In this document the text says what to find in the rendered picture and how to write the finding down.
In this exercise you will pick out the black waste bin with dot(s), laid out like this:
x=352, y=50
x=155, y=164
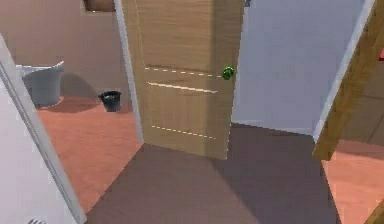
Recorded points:
x=111, y=101

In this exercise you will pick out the grey laundry basket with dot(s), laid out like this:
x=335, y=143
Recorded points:
x=43, y=85

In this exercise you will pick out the green round door knob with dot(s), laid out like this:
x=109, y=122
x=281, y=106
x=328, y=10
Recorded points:
x=228, y=72

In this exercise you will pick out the brown framed wall picture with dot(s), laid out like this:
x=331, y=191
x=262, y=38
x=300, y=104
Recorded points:
x=99, y=5

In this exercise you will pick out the light wooden room door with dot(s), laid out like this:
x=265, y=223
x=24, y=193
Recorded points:
x=186, y=76

